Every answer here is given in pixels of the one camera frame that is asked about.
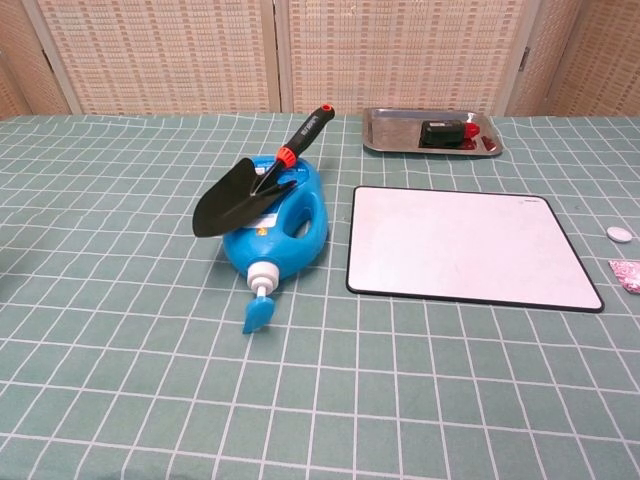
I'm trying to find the pink patterned packet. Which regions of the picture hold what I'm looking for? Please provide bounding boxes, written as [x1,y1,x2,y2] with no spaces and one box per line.
[607,258,640,294]

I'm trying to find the white board with black edge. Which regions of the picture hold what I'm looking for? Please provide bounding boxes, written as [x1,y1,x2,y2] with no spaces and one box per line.
[345,185,605,314]

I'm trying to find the blue pump detergent bottle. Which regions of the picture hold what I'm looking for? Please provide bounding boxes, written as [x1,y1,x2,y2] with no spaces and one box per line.
[222,154,331,336]

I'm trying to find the black garden trowel orange collar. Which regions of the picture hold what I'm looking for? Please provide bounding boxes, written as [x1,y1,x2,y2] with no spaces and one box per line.
[192,103,337,239]

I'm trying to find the stainless steel tray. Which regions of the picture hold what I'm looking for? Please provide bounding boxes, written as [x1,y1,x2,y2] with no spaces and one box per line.
[362,106,504,159]

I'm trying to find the black battery pack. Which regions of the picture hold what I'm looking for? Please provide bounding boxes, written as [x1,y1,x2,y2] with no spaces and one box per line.
[418,118,469,149]

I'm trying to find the woven bamboo screen panel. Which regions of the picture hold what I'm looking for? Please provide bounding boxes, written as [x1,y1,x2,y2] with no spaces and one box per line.
[22,0,281,116]
[274,0,544,117]
[0,0,81,120]
[504,0,640,117]

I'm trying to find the green checked tablecloth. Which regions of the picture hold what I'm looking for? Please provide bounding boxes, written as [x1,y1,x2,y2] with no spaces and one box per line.
[0,112,640,480]

